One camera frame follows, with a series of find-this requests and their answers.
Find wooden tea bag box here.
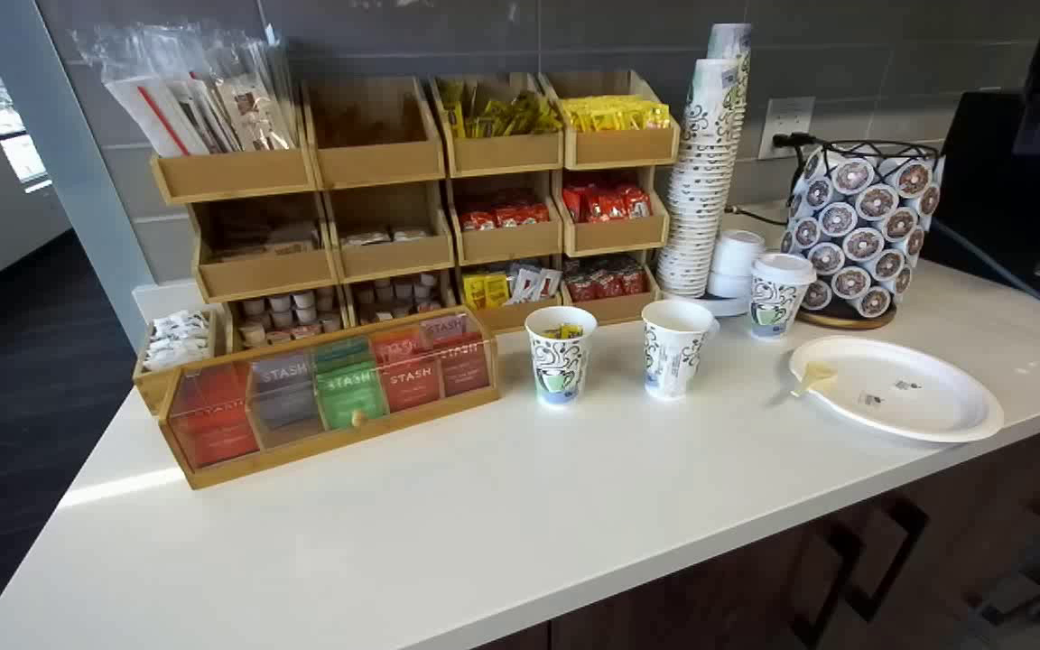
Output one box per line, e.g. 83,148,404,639
134,308,505,491

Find open patterned paper cup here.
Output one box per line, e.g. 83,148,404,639
639,296,719,406

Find black power cable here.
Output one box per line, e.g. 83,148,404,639
926,222,1040,337

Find white wall power outlet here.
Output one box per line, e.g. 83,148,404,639
753,94,819,163

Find patterned paper cup with contents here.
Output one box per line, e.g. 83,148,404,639
522,303,598,409

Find red packets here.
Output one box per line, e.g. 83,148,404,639
561,175,657,229

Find tall stack of paper cups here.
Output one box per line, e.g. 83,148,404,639
657,50,752,300
700,19,753,72

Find green and yellow packets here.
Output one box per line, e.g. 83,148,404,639
438,75,568,142

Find paper cup with white lid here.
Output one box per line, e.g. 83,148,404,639
745,248,819,342

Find wooden bin organizer rack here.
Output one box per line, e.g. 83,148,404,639
150,70,681,355

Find black cabinet handle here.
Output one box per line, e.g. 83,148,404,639
842,491,930,624
790,517,867,650

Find wire coffee pod holder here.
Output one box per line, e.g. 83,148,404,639
781,135,948,332

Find black coffee machine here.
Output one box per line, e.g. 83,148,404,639
926,0,1040,303

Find clear bag of packets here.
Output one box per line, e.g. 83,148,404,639
72,22,304,160

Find yellow sweetener packets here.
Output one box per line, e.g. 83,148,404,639
556,92,674,136

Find stack of white lids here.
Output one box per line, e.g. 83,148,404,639
703,229,769,303

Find white paper plate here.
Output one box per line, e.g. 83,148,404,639
784,332,1008,449

